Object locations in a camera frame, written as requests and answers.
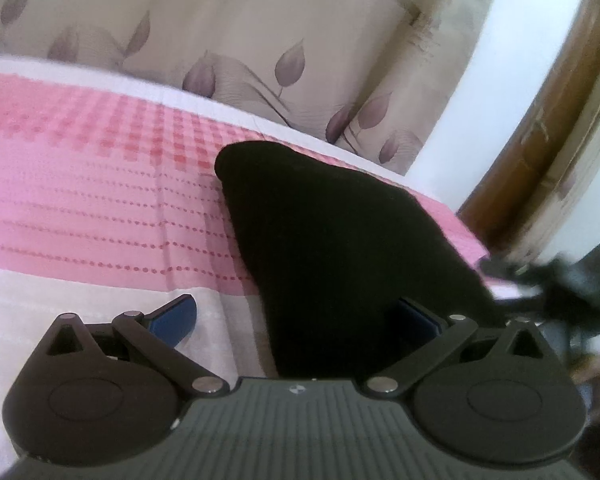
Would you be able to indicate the black small garment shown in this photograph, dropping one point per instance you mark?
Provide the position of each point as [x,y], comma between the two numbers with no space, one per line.
[338,257]

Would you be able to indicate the beige leaf-pattern curtain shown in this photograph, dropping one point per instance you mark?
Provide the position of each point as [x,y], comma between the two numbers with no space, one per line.
[370,76]

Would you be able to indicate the pink checkered bed sheet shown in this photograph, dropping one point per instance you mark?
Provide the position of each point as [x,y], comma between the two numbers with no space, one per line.
[109,203]

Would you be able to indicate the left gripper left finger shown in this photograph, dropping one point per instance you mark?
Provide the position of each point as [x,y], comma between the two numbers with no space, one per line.
[93,394]

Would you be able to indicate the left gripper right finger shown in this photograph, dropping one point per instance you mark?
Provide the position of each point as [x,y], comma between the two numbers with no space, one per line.
[494,396]

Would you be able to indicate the brown wooden door frame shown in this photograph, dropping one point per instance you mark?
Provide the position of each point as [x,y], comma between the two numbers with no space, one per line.
[511,191]

